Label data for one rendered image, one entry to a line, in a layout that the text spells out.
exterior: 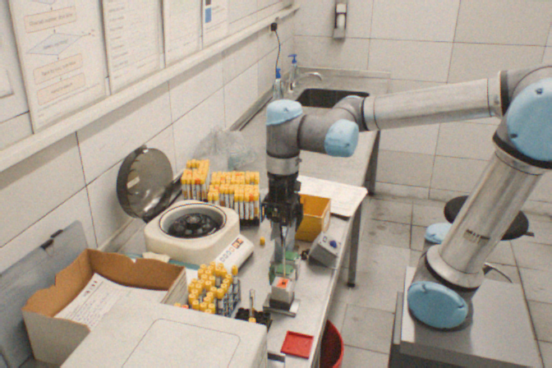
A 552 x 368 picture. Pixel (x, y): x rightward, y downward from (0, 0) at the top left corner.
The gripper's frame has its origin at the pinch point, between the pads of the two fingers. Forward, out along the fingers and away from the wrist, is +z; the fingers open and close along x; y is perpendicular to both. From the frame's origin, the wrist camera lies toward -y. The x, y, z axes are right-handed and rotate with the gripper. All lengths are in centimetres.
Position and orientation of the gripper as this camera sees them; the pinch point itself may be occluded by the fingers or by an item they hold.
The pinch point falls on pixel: (283, 240)
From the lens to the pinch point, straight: 120.6
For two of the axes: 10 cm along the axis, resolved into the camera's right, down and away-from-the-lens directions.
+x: 9.5, 1.3, -2.8
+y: -3.1, 4.1, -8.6
